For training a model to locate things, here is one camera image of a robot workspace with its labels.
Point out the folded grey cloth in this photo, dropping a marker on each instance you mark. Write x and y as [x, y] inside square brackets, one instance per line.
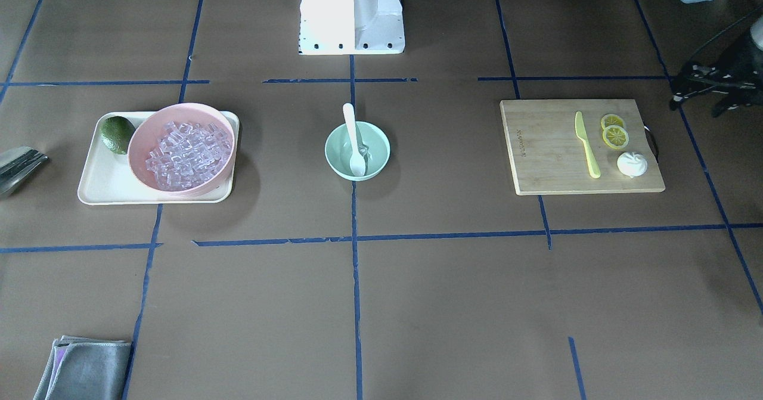
[85, 368]

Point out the lemon slice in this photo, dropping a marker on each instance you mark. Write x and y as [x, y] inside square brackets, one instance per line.
[616, 137]
[612, 120]

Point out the clear ice cube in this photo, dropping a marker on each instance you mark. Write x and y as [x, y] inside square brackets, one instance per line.
[365, 152]

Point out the pink bowl of ice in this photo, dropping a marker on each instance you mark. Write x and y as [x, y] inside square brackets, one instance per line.
[184, 150]

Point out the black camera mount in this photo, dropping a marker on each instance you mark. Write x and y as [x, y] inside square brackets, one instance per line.
[736, 74]

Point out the green ceramic bowl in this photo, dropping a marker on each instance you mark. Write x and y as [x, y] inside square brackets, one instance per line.
[337, 150]

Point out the white steamed bun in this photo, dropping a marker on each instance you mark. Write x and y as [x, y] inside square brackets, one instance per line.
[632, 164]

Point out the bamboo cutting board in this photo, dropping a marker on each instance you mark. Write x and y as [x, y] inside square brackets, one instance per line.
[546, 157]

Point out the yellow plastic knife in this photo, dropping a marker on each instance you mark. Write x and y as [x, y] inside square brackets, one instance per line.
[582, 134]

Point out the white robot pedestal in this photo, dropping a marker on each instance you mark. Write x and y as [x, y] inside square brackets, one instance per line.
[351, 27]

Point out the green avocado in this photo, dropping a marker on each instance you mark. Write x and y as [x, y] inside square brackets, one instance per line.
[116, 133]

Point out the white plastic spoon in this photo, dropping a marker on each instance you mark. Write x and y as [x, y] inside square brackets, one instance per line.
[357, 162]

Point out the beige plastic tray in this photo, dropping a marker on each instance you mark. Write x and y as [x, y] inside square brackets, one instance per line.
[107, 178]

